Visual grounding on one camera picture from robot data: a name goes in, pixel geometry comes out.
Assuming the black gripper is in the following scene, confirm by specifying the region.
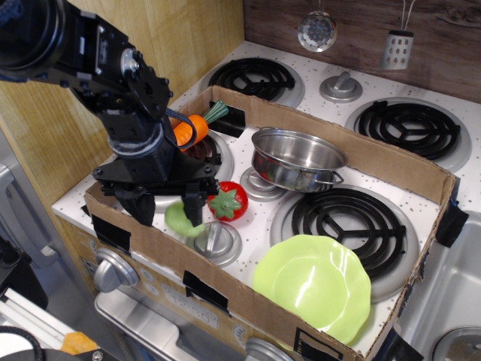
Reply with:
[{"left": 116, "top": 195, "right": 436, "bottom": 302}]
[{"left": 92, "top": 129, "right": 219, "bottom": 227}]

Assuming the green toy broccoli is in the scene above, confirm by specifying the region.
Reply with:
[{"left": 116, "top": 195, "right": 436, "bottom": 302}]
[{"left": 165, "top": 202, "right": 205, "bottom": 238}]

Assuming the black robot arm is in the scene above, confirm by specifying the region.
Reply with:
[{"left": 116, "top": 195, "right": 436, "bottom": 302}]
[{"left": 1, "top": 1, "right": 219, "bottom": 226}]

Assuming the small steel pan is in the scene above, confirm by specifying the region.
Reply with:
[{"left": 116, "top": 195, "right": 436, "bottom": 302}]
[{"left": 251, "top": 127, "right": 348, "bottom": 193}]

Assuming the red toy tomato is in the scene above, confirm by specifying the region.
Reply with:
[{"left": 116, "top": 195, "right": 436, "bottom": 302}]
[{"left": 207, "top": 181, "right": 249, "bottom": 222}]

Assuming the silver front stove knob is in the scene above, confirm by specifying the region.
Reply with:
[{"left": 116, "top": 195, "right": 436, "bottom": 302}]
[{"left": 186, "top": 221, "right": 243, "bottom": 268}]

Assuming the silver stove knob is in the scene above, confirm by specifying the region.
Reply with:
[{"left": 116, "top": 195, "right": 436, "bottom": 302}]
[
  {"left": 240, "top": 167, "right": 288, "bottom": 202},
  {"left": 319, "top": 71, "right": 363, "bottom": 103},
  {"left": 186, "top": 221, "right": 243, "bottom": 268}
]

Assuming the brown cardboard fence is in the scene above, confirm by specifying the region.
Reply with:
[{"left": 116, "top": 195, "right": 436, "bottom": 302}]
[{"left": 85, "top": 86, "right": 459, "bottom": 360}]

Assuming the orange toy carrot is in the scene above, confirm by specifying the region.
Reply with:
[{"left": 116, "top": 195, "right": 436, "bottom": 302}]
[{"left": 174, "top": 100, "right": 228, "bottom": 151}]

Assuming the silver oven dial left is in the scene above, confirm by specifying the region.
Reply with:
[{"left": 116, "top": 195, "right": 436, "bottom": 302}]
[{"left": 94, "top": 247, "right": 140, "bottom": 293}]

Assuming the silver oven dial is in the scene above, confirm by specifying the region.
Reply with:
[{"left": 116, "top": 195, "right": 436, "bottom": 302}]
[
  {"left": 245, "top": 338, "right": 292, "bottom": 361},
  {"left": 94, "top": 247, "right": 140, "bottom": 293}
]

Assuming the silver middle stove knob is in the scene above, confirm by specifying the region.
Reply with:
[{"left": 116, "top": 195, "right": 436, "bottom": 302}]
[{"left": 240, "top": 167, "right": 288, "bottom": 202}]

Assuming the orange object bottom left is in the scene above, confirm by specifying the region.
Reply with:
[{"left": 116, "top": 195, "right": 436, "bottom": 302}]
[{"left": 60, "top": 332, "right": 98, "bottom": 355}]

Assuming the silver oven dial right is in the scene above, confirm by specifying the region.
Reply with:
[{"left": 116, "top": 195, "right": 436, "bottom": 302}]
[{"left": 245, "top": 338, "right": 292, "bottom": 361}]

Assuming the light green plastic plate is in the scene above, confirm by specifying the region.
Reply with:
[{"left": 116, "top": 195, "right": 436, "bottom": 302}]
[{"left": 252, "top": 235, "right": 371, "bottom": 344}]

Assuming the silver back stove knob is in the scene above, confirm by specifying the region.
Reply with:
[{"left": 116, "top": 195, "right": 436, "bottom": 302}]
[{"left": 319, "top": 71, "right": 363, "bottom": 103}]

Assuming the front right black burner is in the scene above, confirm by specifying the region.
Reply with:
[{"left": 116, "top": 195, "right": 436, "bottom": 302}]
[{"left": 270, "top": 186, "right": 419, "bottom": 303}]

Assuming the hanging silver strainer ladle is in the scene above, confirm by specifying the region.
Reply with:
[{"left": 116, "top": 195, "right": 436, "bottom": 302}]
[{"left": 298, "top": 1, "right": 337, "bottom": 53}]

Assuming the hanging silver spatula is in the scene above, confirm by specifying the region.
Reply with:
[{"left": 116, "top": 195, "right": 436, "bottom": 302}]
[{"left": 380, "top": 0, "right": 416, "bottom": 71}]

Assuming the steel sink basin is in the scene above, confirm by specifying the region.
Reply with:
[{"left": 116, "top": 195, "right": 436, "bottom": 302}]
[{"left": 398, "top": 211, "right": 480, "bottom": 360}]

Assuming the silver oven door handle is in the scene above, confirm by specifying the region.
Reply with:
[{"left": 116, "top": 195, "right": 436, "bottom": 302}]
[{"left": 95, "top": 290, "right": 194, "bottom": 361}]

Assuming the black cable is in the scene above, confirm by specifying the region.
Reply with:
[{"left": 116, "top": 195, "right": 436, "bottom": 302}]
[{"left": 0, "top": 325, "right": 48, "bottom": 361}]

